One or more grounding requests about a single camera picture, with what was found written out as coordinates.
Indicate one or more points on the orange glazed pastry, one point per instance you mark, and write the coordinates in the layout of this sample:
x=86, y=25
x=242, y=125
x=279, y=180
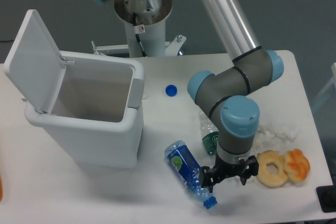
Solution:
x=296, y=165

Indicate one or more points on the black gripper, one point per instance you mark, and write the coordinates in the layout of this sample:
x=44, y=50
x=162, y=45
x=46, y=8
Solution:
x=223, y=170

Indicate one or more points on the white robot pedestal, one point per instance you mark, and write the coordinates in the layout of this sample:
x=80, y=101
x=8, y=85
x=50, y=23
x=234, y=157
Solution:
x=147, y=35

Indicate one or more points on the orange object at edge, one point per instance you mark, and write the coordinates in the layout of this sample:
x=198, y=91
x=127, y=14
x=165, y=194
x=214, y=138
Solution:
x=1, y=188

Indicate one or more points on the white trash bin lid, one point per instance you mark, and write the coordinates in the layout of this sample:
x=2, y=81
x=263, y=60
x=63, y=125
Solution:
x=35, y=65

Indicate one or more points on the small crumpled white tissue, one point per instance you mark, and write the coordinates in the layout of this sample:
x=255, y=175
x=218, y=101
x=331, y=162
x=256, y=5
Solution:
x=245, y=180

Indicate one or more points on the white trash bin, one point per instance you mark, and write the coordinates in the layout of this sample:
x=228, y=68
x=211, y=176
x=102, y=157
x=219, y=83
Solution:
x=97, y=117

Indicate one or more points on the black device at edge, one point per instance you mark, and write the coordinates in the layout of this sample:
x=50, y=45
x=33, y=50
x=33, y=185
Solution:
x=326, y=197

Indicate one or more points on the blue label plastic bottle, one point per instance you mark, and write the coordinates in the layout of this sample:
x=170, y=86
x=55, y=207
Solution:
x=185, y=165

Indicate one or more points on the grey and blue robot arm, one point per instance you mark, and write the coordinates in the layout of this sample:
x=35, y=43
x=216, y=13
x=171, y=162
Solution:
x=222, y=97

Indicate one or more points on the green label plastic bottle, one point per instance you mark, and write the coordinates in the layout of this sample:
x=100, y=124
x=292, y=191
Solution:
x=209, y=134

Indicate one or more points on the plain ring donut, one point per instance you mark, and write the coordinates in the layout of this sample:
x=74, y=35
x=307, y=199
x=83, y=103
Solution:
x=271, y=171

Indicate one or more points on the large crumpled white tissue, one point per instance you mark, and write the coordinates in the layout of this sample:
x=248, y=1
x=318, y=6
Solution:
x=277, y=138

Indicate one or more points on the white frame at right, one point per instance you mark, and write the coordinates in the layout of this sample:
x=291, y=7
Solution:
x=327, y=91

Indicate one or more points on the blue bottle cap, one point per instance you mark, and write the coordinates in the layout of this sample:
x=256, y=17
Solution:
x=171, y=90

